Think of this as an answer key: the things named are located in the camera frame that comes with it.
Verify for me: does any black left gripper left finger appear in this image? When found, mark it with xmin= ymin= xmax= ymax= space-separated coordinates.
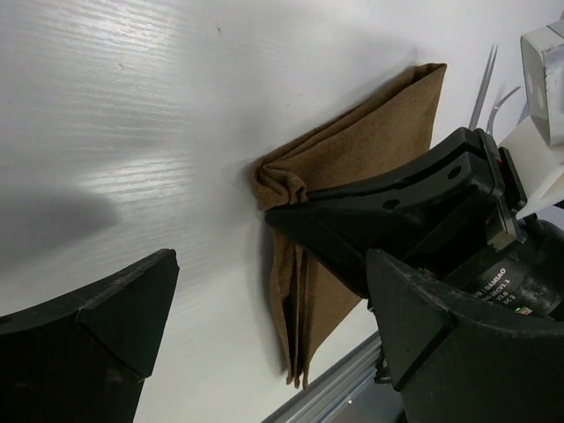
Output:
xmin=1 ymin=249 xmax=179 ymax=422

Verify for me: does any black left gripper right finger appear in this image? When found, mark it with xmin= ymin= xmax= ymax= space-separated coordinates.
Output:
xmin=366 ymin=250 xmax=563 ymax=422

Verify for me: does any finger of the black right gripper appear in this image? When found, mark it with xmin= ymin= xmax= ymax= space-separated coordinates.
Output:
xmin=265 ymin=194 xmax=440 ymax=298
xmin=308 ymin=127 xmax=498 ymax=202

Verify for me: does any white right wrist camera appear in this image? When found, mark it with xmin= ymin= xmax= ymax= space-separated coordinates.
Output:
xmin=501 ymin=20 xmax=563 ymax=219

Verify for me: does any brown cloth napkin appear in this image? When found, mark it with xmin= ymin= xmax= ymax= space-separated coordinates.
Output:
xmin=250 ymin=63 xmax=447 ymax=389

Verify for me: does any aluminium rail frame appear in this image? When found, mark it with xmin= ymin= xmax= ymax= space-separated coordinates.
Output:
xmin=264 ymin=333 xmax=402 ymax=423

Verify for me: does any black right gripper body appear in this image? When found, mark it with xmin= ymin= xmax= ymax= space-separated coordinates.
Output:
xmin=422 ymin=127 xmax=563 ymax=317

